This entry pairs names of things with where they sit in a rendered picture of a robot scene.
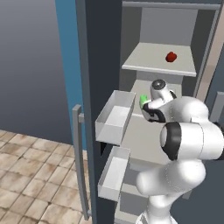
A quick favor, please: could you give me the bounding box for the grey fridge door handle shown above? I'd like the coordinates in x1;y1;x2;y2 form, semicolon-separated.
209;90;224;123

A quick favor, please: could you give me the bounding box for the dark grey freezer door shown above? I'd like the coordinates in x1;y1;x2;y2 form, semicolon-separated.
74;0;124;224

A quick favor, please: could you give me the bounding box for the red bell pepper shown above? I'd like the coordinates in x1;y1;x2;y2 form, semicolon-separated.
164;51;178;63

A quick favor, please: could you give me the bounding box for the small white door bin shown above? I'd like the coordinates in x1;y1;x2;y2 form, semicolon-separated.
97;145;132;203

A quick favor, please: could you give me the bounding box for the grey freezer cabinet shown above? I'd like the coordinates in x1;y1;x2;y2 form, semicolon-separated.
113;0;224;224

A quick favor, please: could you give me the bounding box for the large white door bin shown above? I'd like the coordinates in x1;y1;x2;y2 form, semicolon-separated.
94;89;137;146

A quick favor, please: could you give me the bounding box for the green food item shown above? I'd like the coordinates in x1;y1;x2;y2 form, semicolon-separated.
139;94;149;110

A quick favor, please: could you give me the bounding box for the grey freezer door handle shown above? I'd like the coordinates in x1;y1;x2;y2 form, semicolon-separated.
71;103;92;221

